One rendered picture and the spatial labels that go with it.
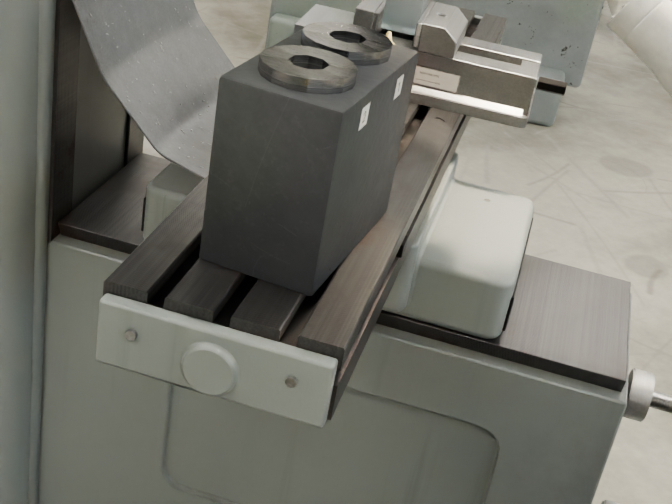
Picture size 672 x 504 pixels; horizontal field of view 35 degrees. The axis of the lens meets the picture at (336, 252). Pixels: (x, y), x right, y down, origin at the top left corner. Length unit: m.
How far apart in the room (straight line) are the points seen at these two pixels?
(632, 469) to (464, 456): 1.13
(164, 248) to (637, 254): 2.62
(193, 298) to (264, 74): 0.21
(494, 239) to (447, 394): 0.21
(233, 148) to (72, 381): 0.71
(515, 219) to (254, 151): 0.62
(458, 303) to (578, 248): 2.12
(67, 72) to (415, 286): 0.52
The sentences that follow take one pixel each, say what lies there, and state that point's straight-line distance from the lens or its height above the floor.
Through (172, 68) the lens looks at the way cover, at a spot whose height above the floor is 0.96.
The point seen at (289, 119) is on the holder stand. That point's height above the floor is 1.13.
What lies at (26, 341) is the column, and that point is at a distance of 1.58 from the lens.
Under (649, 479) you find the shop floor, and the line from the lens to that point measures 2.57.
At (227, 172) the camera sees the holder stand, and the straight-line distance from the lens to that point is 0.99.
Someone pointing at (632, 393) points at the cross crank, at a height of 0.68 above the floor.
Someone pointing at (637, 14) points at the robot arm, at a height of 1.20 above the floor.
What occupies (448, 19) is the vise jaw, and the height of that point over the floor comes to 1.07.
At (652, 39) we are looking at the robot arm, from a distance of 1.23.
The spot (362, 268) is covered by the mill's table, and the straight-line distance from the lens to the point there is 1.07.
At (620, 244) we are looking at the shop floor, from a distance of 3.58.
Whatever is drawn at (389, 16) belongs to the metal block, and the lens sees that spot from 1.54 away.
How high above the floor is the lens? 1.48
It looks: 28 degrees down
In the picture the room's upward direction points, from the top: 10 degrees clockwise
